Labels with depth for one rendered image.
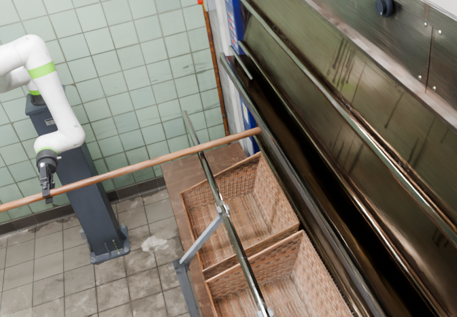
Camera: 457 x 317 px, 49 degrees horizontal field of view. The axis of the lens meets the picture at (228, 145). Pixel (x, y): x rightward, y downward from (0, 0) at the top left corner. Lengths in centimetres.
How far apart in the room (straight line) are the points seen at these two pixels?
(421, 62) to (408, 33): 6
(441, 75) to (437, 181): 22
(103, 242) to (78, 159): 69
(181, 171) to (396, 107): 200
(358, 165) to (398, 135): 31
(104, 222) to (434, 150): 251
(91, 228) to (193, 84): 115
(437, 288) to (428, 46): 55
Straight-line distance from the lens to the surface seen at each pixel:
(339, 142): 155
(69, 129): 238
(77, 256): 359
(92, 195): 314
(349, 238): 143
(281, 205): 239
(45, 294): 349
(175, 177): 298
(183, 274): 206
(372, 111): 126
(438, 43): 101
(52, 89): 235
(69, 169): 301
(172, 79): 336
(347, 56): 137
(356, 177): 147
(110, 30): 317
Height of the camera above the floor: 249
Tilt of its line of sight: 38 degrees down
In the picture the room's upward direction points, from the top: 10 degrees counter-clockwise
